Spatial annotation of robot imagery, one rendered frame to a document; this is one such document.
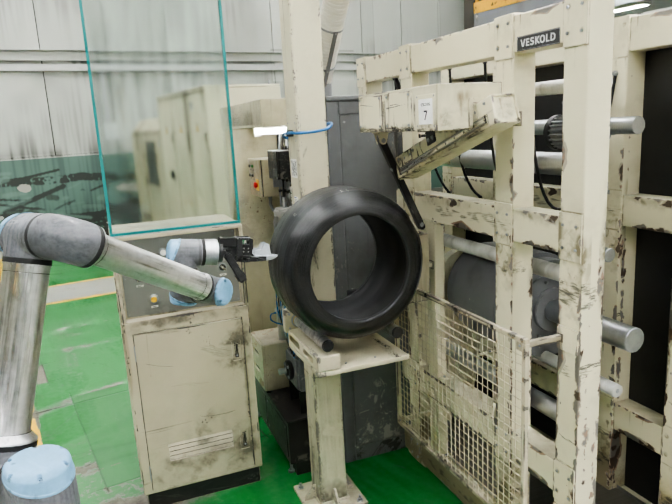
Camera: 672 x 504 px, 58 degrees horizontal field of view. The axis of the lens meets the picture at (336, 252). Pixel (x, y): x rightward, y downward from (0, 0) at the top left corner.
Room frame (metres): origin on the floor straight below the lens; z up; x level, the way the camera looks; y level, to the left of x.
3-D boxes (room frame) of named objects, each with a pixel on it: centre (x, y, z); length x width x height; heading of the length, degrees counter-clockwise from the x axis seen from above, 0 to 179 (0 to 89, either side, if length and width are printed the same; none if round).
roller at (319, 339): (2.21, 0.11, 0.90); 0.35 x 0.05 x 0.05; 21
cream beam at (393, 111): (2.26, -0.34, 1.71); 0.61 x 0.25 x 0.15; 21
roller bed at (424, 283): (2.61, -0.30, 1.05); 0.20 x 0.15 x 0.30; 21
